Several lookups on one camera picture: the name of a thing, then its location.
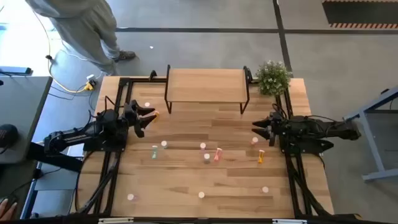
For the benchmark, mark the grey metal stand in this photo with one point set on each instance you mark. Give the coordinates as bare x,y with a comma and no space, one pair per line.
373,143

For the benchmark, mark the wooden shelf black metal legs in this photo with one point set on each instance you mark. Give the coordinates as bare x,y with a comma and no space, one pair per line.
206,85

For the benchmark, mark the black metal rig frame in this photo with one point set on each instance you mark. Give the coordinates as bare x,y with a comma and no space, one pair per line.
140,80

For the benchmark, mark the orange pill bottle white cap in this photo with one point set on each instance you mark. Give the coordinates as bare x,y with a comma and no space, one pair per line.
201,194
157,114
261,156

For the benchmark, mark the black floor plug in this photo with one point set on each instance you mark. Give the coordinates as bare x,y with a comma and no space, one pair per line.
48,57

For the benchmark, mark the black mat hazard stripe edge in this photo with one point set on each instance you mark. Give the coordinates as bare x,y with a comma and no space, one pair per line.
360,12

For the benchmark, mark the white power adapter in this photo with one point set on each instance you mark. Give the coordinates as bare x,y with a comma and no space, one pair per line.
90,77

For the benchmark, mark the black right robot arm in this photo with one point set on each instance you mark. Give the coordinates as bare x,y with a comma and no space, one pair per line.
311,126

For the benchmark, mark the purple pill bottle white cap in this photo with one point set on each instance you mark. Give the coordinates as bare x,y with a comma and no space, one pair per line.
202,145
147,104
130,197

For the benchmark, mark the black beam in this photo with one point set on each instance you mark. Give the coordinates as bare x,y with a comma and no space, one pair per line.
53,157

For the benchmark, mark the pink pill bottle white cap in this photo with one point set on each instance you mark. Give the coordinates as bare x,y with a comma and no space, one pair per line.
254,140
265,189
218,154

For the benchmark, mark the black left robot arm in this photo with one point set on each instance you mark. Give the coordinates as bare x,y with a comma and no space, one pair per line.
71,137

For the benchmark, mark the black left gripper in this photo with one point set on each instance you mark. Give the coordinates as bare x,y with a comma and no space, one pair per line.
130,113

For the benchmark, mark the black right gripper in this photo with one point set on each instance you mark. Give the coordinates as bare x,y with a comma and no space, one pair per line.
275,127

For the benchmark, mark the person's hand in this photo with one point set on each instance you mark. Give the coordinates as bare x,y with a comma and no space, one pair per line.
6,211

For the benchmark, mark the grey desk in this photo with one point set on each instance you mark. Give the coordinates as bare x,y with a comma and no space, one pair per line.
21,105

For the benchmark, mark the potted green plant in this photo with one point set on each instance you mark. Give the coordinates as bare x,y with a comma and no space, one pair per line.
273,79

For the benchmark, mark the person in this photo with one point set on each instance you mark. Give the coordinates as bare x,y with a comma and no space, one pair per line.
84,25

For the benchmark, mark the dark desk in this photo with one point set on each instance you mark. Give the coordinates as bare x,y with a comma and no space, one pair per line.
15,180

